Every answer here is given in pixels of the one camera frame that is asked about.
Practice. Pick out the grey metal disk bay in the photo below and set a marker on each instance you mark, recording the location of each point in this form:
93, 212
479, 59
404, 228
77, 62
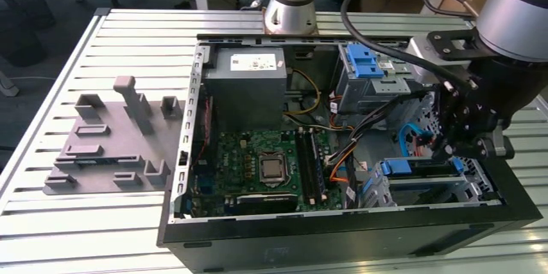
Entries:
428, 181

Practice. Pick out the grey power supply unit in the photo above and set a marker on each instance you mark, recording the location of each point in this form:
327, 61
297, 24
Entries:
244, 100

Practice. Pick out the white metal stand foot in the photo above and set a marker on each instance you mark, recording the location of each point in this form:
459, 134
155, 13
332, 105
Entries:
8, 89

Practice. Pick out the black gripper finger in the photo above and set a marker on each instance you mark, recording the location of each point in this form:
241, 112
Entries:
453, 100
479, 136

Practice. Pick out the hard disk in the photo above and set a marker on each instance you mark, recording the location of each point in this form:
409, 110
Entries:
396, 166

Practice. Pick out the black graphics card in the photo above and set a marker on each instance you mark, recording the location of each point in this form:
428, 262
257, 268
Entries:
265, 201

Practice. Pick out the blue plastic drive latch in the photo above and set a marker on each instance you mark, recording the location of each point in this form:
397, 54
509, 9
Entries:
364, 62

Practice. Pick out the black PC case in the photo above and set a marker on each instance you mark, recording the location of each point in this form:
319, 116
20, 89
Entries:
343, 248

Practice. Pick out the grey drive cage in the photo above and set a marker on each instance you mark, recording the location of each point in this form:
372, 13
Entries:
364, 94

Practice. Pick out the silver CPU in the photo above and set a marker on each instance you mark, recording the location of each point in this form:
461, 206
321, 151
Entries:
272, 168

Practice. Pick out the black RAM stick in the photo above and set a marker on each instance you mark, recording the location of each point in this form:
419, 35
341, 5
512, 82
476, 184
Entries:
304, 165

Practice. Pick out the grey parts rack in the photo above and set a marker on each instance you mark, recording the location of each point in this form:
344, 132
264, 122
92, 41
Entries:
107, 158

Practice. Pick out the CPU socket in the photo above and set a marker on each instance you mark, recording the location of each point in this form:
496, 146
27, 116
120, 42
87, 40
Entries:
273, 155

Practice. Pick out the green motherboard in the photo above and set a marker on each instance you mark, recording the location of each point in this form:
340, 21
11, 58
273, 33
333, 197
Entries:
240, 158

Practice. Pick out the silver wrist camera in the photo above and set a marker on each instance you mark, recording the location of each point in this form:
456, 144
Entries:
417, 52

